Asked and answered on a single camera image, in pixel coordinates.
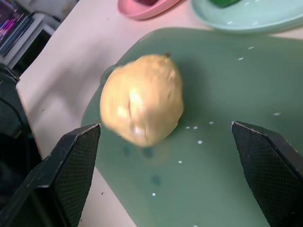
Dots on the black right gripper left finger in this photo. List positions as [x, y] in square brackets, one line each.
[64, 175]

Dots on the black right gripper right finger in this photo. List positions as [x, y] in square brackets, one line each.
[267, 170]

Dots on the light green plate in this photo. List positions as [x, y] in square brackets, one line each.
[246, 16]

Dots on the green item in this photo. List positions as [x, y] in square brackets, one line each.
[222, 2]

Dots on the pink plate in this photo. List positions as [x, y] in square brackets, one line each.
[144, 10]

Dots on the dark red item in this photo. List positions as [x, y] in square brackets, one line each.
[145, 2]

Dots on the dark green tray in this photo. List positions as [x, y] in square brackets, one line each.
[213, 123]

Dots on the yellow pear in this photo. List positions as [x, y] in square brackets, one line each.
[142, 100]

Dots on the laptop computer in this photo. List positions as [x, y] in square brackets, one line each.
[14, 28]

